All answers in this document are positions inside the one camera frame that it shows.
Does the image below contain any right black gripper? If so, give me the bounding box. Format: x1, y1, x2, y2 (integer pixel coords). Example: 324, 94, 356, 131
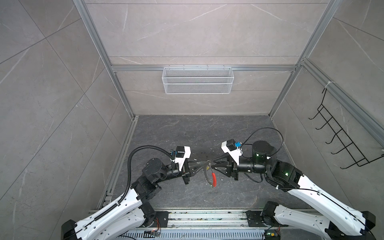
211, 151, 271, 181

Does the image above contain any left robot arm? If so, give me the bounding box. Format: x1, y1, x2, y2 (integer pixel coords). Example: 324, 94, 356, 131
61, 158, 208, 240

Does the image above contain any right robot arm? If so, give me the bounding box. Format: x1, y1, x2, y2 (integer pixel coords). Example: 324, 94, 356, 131
209, 139, 376, 240

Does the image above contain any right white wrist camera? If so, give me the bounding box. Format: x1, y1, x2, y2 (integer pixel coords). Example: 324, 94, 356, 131
221, 139, 243, 165

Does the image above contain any right black camera cable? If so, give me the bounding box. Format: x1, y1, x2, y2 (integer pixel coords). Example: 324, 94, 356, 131
241, 127, 285, 158

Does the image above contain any left black corrugated cable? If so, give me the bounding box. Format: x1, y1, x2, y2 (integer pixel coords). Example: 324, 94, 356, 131
89, 145, 175, 223

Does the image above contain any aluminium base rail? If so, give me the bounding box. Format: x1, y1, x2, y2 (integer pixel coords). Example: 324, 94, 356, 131
117, 209, 321, 240

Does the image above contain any white wire mesh basket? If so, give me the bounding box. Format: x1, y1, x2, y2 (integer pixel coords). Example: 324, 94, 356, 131
162, 67, 235, 95

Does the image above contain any black wire hook rack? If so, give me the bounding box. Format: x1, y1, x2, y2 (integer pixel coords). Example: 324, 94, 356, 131
309, 88, 384, 170

